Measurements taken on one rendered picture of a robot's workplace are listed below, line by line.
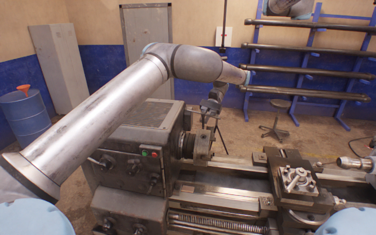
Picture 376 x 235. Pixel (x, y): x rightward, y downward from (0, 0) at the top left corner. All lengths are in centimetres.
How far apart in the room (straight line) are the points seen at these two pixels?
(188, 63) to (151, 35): 371
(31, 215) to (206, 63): 55
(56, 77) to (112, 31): 152
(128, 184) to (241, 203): 75
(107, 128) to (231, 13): 372
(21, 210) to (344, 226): 44
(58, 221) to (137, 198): 108
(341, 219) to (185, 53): 53
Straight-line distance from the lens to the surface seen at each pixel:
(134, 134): 110
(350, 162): 153
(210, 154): 121
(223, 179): 162
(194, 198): 134
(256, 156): 167
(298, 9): 110
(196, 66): 61
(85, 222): 246
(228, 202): 134
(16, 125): 377
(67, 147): 47
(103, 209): 147
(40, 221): 34
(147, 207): 135
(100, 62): 507
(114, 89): 53
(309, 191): 115
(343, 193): 192
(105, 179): 144
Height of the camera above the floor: 190
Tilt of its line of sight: 29 degrees down
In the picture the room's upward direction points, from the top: straight up
